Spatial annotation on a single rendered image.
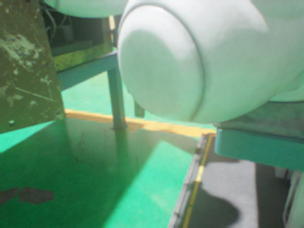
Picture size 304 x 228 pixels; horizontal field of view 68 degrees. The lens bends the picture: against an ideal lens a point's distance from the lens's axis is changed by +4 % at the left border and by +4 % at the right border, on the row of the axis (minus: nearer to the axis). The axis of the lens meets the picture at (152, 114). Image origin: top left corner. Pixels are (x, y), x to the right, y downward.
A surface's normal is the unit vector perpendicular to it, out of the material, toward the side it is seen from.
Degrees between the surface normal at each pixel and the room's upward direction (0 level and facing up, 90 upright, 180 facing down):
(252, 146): 90
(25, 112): 90
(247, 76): 94
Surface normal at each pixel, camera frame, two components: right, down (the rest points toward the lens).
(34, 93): 0.54, 0.35
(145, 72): -0.69, 0.42
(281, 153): -0.37, 0.41
